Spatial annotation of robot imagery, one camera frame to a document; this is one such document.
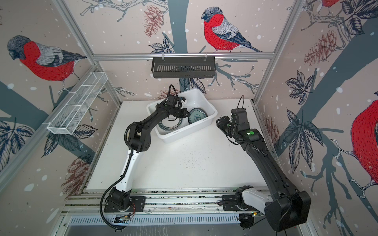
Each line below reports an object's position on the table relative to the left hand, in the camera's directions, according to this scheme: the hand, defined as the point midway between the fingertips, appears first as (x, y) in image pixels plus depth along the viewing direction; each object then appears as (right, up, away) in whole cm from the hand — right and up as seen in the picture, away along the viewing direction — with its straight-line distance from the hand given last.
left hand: (190, 113), depth 103 cm
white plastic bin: (+9, +4, +6) cm, 12 cm away
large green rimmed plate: (-16, -7, -3) cm, 18 cm away
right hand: (+14, -5, -26) cm, 30 cm away
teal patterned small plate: (+5, -1, +4) cm, 6 cm away
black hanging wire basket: (-5, +34, +3) cm, 34 cm away
